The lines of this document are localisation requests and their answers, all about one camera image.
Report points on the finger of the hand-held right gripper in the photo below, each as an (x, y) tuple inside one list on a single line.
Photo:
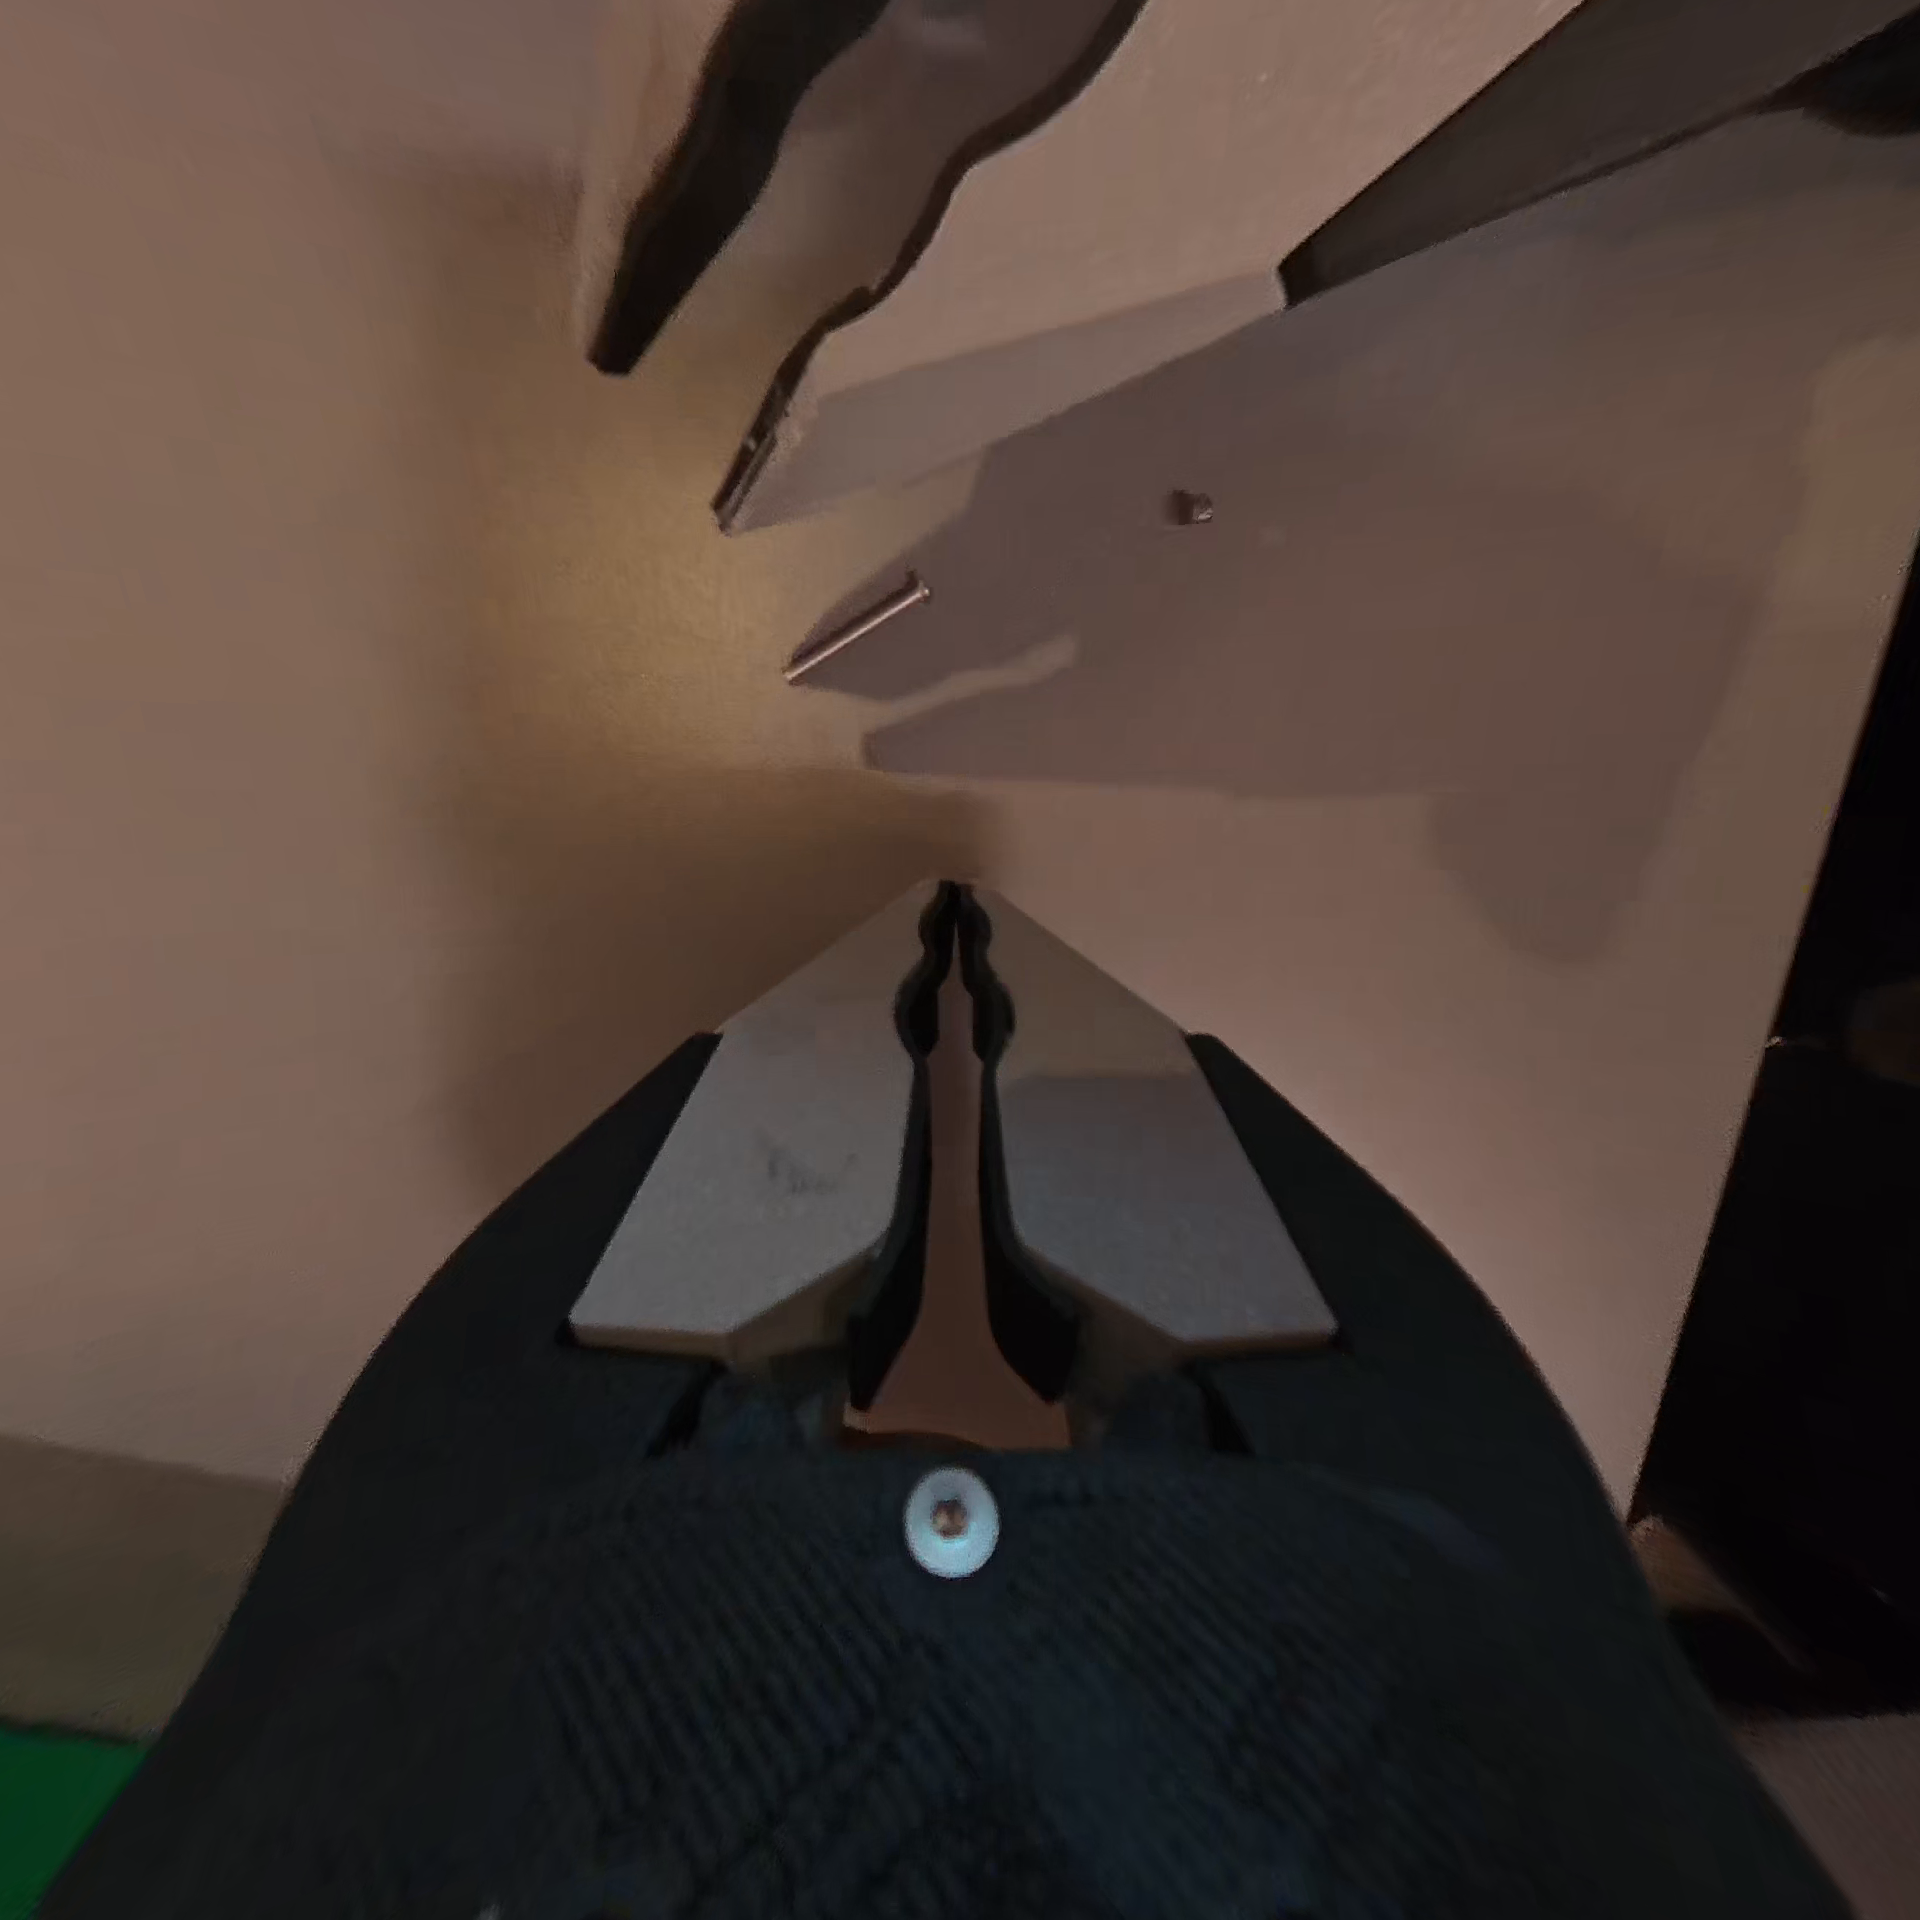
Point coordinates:
[(674, 195), (1049, 376)]

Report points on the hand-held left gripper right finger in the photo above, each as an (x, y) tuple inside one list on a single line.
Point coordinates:
[(1155, 1200)]

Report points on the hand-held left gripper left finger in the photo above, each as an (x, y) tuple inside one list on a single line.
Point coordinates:
[(751, 1184)]

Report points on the small metal screw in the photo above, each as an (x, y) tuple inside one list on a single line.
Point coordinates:
[(858, 628)]

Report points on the grey desk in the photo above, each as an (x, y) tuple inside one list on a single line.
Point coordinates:
[(299, 751)]

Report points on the green plastic bin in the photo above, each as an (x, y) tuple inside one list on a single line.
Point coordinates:
[(54, 1828)]

